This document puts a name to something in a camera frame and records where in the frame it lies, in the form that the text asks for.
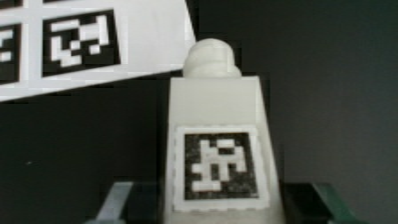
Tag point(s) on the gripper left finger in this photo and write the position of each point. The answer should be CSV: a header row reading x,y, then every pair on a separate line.
x,y
111,210

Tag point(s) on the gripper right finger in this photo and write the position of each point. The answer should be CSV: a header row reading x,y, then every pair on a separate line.
x,y
316,206

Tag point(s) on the white table leg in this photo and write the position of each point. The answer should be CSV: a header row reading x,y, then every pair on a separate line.
x,y
221,175

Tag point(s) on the white sheet with tags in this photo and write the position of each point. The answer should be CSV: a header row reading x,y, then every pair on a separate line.
x,y
81,42

